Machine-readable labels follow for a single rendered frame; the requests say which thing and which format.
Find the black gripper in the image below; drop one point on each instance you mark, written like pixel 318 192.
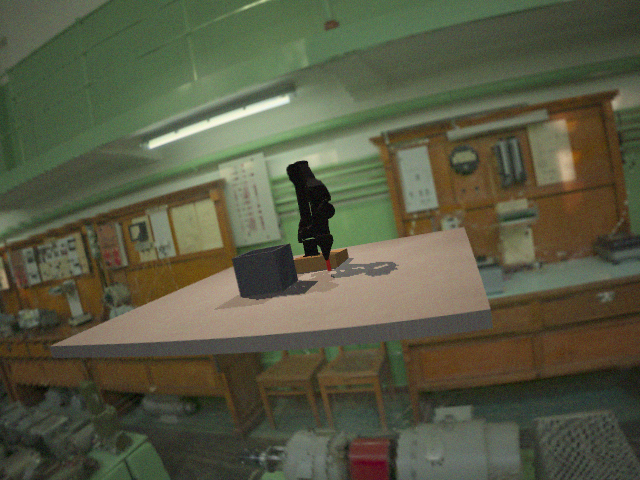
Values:
pixel 324 239

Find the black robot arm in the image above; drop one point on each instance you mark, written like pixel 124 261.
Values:
pixel 309 190

